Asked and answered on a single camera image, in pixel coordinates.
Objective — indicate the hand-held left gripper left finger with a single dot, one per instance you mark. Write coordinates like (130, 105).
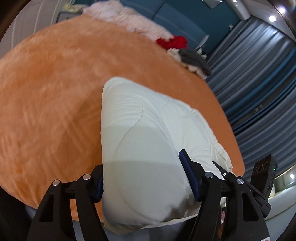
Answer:
(99, 187)

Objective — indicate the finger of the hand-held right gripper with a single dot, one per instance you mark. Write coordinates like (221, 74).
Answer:
(225, 176)

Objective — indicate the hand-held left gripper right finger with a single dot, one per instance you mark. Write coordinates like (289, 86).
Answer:
(192, 183)

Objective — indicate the white quilted jacket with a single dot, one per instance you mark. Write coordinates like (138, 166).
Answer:
(143, 139)

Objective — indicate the grey-blue curtain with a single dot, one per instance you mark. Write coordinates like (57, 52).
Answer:
(254, 92)

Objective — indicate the orange plush bedspread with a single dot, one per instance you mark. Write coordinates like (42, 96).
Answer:
(57, 92)

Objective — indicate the cream fluffy garment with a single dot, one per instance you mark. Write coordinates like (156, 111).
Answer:
(196, 70)

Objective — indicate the grey knitted garment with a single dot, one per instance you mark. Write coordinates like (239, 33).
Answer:
(194, 59)

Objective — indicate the red garment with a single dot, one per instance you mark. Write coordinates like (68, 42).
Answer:
(173, 42)

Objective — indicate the ceiling spotlight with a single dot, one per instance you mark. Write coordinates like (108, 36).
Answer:
(281, 9)
(272, 18)

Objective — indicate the blue padded headboard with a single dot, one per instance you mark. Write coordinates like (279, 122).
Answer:
(180, 20)

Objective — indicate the white bedside cabinet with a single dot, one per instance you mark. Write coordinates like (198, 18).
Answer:
(63, 16)

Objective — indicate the pale yellow cloth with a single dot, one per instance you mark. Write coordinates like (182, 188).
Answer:
(72, 8)

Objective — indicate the white wardrobe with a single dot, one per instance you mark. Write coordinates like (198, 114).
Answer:
(27, 14)

